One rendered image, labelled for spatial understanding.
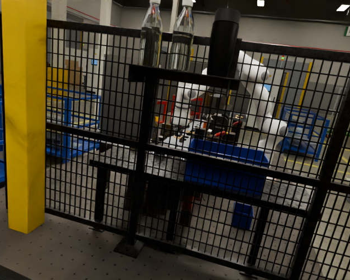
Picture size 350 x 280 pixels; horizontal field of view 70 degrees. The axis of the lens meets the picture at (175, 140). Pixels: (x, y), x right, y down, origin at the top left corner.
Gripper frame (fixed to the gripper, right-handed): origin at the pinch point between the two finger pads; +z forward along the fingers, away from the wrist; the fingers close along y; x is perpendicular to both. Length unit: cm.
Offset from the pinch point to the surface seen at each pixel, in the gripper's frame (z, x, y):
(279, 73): -84, -706, -140
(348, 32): -329, -1228, -458
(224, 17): -50, 68, -22
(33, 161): 8, 65, 43
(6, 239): 39, 73, 48
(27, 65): -29, 67, 43
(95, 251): 39, 66, 13
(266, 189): 6, 43, -48
